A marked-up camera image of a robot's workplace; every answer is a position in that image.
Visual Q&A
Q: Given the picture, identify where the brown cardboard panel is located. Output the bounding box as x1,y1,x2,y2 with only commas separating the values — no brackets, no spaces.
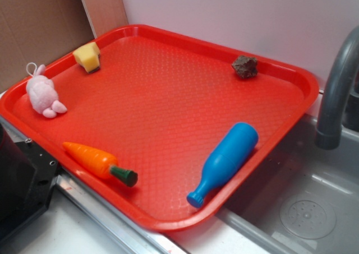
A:
1,0,94,91

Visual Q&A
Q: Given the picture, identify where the grey plastic sink basin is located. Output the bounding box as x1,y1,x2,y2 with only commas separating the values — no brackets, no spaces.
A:
168,91,359,254

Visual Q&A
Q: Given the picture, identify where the red plastic tray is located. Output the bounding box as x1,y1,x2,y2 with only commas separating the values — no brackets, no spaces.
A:
1,25,319,232

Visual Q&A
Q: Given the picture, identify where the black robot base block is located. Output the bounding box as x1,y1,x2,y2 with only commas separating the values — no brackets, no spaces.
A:
1,127,58,243

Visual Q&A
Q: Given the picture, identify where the blue plastic bottle toy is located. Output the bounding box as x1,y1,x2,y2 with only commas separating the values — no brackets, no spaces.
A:
187,122,259,208

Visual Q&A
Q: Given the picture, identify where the orange plastic carrot toy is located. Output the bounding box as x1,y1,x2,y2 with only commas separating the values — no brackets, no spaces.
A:
62,142,138,187

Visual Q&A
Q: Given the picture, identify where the pink plush bunny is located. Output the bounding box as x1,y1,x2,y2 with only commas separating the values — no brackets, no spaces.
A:
26,62,67,118

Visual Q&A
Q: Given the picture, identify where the yellow cheese wedge toy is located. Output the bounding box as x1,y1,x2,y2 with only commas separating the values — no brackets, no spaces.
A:
72,42,100,73

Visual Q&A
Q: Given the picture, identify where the brown rock-like toy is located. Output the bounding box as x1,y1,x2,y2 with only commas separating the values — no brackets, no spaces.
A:
231,55,258,79

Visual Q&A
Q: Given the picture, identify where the grey toy faucet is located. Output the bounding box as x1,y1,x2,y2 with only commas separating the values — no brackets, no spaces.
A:
315,27,358,150

